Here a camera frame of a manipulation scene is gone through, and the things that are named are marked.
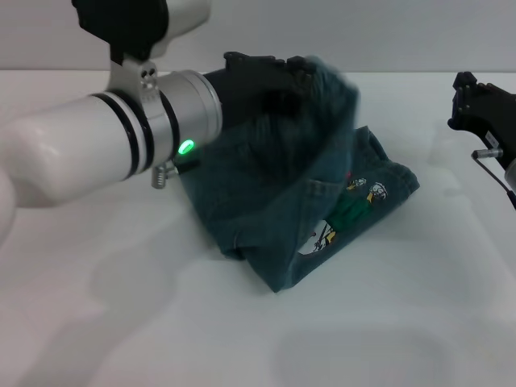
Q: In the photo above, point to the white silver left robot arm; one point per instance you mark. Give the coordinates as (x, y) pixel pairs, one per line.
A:
(101, 141)

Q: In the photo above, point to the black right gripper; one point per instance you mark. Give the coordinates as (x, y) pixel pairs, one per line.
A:
(500, 117)

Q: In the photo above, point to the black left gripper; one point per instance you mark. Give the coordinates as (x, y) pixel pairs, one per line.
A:
(242, 92)

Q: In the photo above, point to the blue denim shorts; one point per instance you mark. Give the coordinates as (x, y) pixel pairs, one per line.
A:
(282, 181)

